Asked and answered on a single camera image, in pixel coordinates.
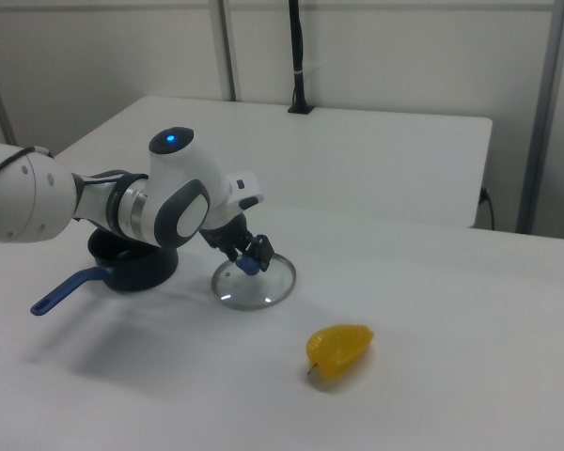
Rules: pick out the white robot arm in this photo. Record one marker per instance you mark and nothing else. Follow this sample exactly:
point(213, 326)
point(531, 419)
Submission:
point(178, 188)

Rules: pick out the glass lid with blue knob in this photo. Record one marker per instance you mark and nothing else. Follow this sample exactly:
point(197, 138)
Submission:
point(254, 286)

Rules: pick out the yellow starfruit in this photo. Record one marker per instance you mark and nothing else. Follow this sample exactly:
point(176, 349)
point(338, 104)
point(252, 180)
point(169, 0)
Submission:
point(340, 350)

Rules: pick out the black pole with base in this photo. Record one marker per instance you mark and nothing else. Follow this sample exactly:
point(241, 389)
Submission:
point(299, 56)

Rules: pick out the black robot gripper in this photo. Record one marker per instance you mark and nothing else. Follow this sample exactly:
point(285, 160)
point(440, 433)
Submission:
point(225, 230)

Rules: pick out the white neighbouring table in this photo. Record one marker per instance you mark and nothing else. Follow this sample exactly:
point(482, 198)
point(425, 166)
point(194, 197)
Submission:
point(310, 155)

